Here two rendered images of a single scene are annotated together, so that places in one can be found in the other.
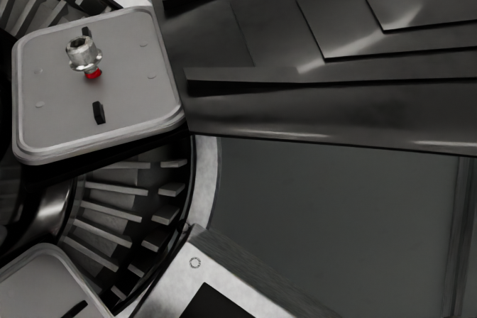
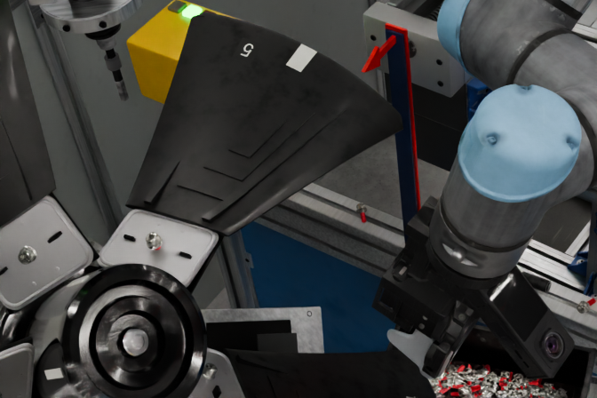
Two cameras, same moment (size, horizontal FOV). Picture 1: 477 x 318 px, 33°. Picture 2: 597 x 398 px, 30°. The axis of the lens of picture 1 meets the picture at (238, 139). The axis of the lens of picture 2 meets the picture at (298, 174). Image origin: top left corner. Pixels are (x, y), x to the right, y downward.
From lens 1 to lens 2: 0.71 m
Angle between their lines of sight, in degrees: 35
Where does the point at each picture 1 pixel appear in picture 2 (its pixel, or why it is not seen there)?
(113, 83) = (171, 243)
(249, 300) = (228, 316)
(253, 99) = (235, 210)
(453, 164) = (101, 226)
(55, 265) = not seen: hidden behind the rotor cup
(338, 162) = not seen: hidden behind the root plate
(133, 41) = (152, 226)
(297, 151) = not seen: outside the picture
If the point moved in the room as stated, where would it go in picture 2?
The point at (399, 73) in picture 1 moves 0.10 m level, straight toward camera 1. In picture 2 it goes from (269, 169) to (346, 228)
